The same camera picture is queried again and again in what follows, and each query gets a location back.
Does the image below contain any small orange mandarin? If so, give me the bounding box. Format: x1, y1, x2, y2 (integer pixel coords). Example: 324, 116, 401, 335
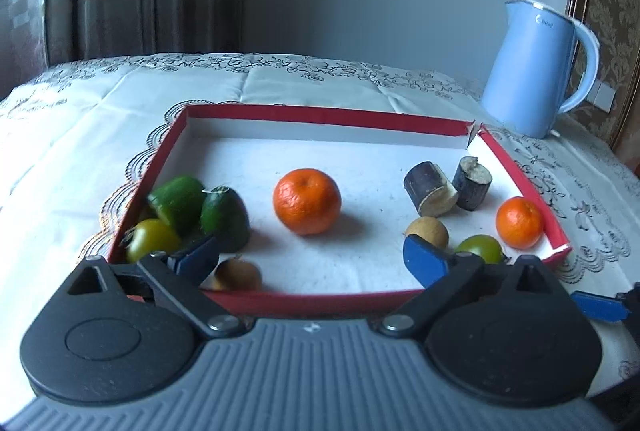
495, 197, 544, 248

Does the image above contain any red cardboard box tray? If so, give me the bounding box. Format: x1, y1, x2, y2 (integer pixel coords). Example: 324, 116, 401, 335
107, 104, 573, 312

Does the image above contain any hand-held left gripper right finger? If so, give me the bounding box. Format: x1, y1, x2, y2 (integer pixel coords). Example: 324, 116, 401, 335
378, 233, 569, 339

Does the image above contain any white embroidered tablecloth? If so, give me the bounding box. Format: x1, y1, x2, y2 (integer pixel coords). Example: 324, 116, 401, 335
0, 52, 640, 392

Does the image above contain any green tomato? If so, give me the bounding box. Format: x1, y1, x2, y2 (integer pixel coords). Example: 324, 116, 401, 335
125, 218, 182, 264
454, 234, 506, 264

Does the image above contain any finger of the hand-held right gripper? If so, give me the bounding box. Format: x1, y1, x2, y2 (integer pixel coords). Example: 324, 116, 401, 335
571, 283, 640, 325

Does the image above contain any light blue electric kettle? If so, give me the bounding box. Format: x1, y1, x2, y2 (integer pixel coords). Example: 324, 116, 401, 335
480, 0, 601, 139

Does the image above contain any dark sugarcane piece smooth cut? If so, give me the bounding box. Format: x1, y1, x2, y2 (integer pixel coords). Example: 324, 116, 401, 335
403, 161, 460, 218

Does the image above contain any green cucumber piece with stem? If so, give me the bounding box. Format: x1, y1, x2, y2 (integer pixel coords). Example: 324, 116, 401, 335
200, 185, 251, 254

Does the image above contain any large orange mandarin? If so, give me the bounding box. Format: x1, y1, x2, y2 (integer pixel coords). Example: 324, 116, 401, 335
272, 168, 343, 236

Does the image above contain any dark sugarcane piece rough cut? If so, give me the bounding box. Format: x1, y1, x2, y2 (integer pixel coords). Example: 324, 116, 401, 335
451, 156, 493, 212

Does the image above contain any white wall socket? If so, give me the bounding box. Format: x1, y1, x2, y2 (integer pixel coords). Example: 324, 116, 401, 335
590, 80, 617, 109

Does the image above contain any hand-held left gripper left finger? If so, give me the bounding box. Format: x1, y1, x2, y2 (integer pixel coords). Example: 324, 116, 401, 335
65, 233, 247, 339

